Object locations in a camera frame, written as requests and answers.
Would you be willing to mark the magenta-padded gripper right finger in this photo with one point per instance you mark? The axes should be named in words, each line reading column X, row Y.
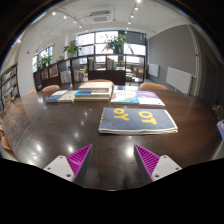
column 160, row 168

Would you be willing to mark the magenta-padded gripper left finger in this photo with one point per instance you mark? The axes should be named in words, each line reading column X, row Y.
column 63, row 166

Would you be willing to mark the grey towel with yellow letters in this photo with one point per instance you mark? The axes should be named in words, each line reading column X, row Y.
column 136, row 122

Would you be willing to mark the purple and white book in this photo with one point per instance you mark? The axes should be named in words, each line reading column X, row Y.
column 150, row 99

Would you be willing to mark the white thin book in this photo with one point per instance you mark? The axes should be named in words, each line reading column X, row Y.
column 68, row 96

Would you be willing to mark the small blue book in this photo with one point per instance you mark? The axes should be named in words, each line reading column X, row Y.
column 53, row 96

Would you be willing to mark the blue box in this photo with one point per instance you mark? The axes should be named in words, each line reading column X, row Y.
column 221, row 129

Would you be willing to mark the yellowish thick book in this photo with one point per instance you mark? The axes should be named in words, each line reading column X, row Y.
column 90, row 99

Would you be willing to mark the blue and white book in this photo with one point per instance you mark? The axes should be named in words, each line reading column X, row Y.
column 90, row 93

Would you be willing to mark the colourful illustrated book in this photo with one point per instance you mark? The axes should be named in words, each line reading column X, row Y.
column 125, row 96

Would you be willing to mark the orange chairs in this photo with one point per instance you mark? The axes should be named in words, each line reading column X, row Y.
column 151, row 86

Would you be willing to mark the large white radiator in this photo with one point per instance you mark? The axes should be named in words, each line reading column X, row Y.
column 179, row 80

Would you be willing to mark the small white radiator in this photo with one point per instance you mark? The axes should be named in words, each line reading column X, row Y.
column 153, row 70

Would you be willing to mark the dark open shelf unit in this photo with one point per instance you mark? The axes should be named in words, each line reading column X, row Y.
column 106, row 76

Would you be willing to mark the small potted plant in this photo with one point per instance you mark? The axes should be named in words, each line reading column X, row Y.
column 45, row 61

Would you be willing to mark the medium potted plant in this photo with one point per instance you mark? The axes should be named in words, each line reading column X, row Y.
column 71, row 49

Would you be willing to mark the large potted plant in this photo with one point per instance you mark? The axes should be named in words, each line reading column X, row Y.
column 116, row 43

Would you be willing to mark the ceiling track spotlights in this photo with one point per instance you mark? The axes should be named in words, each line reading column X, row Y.
column 53, row 13

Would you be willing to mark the ceiling air conditioner unit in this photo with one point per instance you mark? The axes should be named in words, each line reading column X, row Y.
column 100, row 16

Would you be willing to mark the tall wall bookshelf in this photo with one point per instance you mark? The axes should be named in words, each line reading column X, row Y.
column 9, row 85

